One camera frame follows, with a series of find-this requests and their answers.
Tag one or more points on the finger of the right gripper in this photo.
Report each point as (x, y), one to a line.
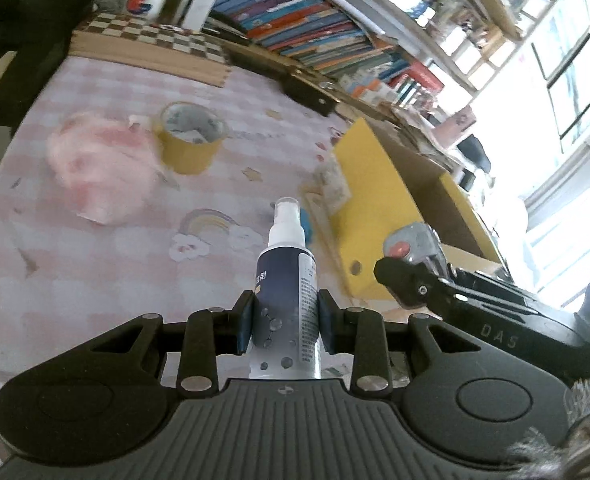
(409, 283)

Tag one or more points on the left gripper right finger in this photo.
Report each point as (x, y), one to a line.
(361, 333)

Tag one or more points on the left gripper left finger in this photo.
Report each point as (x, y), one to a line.
(211, 333)

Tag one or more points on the grey red small toy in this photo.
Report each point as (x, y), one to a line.
(417, 243)

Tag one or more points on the blue small object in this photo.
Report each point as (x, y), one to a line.
(307, 226)

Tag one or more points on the yellow cardboard box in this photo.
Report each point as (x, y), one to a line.
(374, 186)

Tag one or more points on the pink checkered tablecloth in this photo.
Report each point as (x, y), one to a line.
(64, 279)

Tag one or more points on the pink fluffy plush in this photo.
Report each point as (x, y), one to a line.
(107, 169)

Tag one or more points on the yellow tape roll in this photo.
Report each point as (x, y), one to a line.
(190, 136)

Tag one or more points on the row of lower shelf books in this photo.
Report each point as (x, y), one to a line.
(331, 42)

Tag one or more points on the wooden chess board box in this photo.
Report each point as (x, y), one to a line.
(165, 49)

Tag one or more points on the white green lidded jar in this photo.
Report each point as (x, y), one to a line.
(147, 9)

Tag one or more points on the white bookshelf frame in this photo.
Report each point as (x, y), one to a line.
(381, 16)

